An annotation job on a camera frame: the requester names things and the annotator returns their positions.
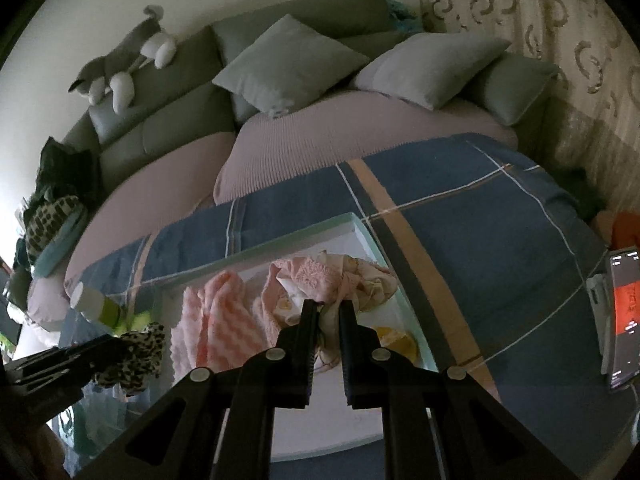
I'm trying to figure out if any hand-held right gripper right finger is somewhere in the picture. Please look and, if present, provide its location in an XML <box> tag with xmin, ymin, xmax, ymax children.
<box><xmin>339</xmin><ymin>300</ymin><xmax>571</xmax><ymax>480</ymax></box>

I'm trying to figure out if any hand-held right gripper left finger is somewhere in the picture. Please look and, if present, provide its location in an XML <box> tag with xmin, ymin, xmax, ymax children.
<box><xmin>65</xmin><ymin>299</ymin><xmax>321</xmax><ymax>480</ymax></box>

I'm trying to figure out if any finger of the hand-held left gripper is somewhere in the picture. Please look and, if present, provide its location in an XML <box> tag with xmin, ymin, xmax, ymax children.
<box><xmin>0</xmin><ymin>334</ymin><xmax>128</xmax><ymax>401</ymax></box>

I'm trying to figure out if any pink garment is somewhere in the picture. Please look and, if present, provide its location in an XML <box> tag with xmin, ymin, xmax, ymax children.
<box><xmin>315</xmin><ymin>255</ymin><xmax>398</xmax><ymax>376</ymax></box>

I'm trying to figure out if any white box with teal edge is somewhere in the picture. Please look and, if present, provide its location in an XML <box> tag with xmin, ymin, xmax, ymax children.
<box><xmin>155</xmin><ymin>212</ymin><xmax>438</xmax><ymax>461</ymax></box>

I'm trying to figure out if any leopard print cloth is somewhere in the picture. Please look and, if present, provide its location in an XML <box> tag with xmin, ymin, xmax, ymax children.
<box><xmin>92</xmin><ymin>321</ymin><xmax>167</xmax><ymax>393</ymax></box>

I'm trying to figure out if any pink and white chequered towel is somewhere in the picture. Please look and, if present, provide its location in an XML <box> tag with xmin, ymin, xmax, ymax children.
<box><xmin>170</xmin><ymin>270</ymin><xmax>281</xmax><ymax>373</ymax></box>

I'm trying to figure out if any yellow soft item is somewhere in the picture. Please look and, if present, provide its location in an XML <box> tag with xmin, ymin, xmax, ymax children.
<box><xmin>375</xmin><ymin>326</ymin><xmax>418</xmax><ymax>363</ymax></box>

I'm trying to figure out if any pink terry cloth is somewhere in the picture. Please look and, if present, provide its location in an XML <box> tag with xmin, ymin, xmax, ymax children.
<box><xmin>260</xmin><ymin>256</ymin><xmax>351</xmax><ymax>331</ymax></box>

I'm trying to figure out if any white bottle with green label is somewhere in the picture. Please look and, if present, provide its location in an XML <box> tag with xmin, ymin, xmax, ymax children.
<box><xmin>70</xmin><ymin>282</ymin><xmax>126</xmax><ymax>333</ymax></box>

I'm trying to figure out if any teal round cushion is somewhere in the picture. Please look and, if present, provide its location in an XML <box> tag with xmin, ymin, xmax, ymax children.
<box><xmin>32</xmin><ymin>210</ymin><xmax>88</xmax><ymax>278</ymax></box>

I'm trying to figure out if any black and white patterned pillow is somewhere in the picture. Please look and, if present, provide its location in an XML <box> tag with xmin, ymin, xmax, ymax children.
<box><xmin>25</xmin><ymin>195</ymin><xmax>83</xmax><ymax>263</ymax></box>

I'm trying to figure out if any blue plaid blanket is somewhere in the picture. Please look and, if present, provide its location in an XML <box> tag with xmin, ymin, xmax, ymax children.
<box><xmin>57</xmin><ymin>132</ymin><xmax>631</xmax><ymax>480</ymax></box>

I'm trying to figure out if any dark cloth pile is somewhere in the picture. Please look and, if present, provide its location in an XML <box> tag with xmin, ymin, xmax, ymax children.
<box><xmin>30</xmin><ymin>137</ymin><xmax>101</xmax><ymax>211</ymax></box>

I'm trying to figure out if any grey-green sofa with pink cover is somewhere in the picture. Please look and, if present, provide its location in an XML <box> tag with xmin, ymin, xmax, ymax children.
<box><xmin>25</xmin><ymin>0</ymin><xmax>561</xmax><ymax>331</ymax></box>

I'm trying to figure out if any white phone stand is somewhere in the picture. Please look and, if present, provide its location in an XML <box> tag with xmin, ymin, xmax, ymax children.
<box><xmin>586</xmin><ymin>272</ymin><xmax>613</xmax><ymax>376</ymax></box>

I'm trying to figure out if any light green square cushion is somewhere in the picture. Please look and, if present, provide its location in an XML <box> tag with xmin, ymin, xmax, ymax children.
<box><xmin>212</xmin><ymin>14</ymin><xmax>371</xmax><ymax>113</ymax></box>

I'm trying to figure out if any grey square cushion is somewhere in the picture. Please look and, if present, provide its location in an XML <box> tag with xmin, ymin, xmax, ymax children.
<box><xmin>350</xmin><ymin>32</ymin><xmax>511</xmax><ymax>111</ymax></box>

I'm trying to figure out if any smartphone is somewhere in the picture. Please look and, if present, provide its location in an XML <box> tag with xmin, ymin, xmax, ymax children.
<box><xmin>607</xmin><ymin>246</ymin><xmax>640</xmax><ymax>391</ymax></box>

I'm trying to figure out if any grey-green cushion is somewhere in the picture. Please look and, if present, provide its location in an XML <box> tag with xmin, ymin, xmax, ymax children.
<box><xmin>465</xmin><ymin>52</ymin><xmax>560</xmax><ymax>127</ymax></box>

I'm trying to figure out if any orange object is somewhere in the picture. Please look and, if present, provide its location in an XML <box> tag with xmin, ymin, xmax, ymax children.
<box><xmin>595</xmin><ymin>210</ymin><xmax>640</xmax><ymax>251</ymax></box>

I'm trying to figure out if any grey and white plush husky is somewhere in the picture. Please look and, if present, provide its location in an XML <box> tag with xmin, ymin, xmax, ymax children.
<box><xmin>68</xmin><ymin>5</ymin><xmax>178</xmax><ymax>113</ymax></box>

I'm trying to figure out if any teal fringed throw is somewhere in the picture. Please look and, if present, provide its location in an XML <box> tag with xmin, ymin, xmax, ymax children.
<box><xmin>385</xmin><ymin>0</ymin><xmax>426</xmax><ymax>36</ymax></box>

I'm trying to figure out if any beige patterned curtain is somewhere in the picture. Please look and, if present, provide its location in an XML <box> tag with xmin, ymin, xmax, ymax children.
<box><xmin>415</xmin><ymin>0</ymin><xmax>640</xmax><ymax>221</ymax></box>

